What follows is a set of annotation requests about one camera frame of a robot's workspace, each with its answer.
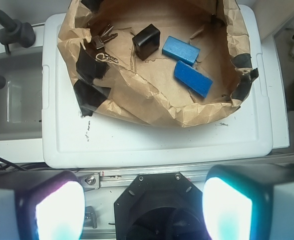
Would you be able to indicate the white plastic bin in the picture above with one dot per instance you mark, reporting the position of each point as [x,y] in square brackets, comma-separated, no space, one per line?
[21,102]

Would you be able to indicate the blue sponge lower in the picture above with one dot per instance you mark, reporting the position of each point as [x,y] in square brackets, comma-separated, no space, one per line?
[192,78]

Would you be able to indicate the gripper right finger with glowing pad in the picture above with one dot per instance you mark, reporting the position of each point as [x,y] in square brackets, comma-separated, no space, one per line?
[249,202]

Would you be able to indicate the white plastic cooler lid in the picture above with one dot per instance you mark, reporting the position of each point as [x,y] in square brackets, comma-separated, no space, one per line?
[71,140]

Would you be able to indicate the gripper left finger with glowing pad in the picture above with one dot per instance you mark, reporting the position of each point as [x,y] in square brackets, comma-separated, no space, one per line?
[41,205]

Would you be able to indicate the black rectangular box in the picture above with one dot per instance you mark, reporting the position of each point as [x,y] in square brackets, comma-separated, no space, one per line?
[146,42]

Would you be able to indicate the aluminium extrusion rail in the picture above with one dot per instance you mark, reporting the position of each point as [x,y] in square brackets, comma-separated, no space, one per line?
[196,172]

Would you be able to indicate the blue sponge upper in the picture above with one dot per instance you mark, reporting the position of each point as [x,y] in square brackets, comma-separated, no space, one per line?
[180,51]

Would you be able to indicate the brown crumpled paper bag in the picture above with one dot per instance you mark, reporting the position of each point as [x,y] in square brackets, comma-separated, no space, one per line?
[115,82]

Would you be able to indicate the blue sponge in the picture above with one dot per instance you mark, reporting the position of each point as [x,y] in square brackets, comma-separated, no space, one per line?
[192,78]
[180,51]

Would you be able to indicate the keys with black head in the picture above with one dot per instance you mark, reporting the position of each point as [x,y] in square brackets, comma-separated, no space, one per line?
[99,41]

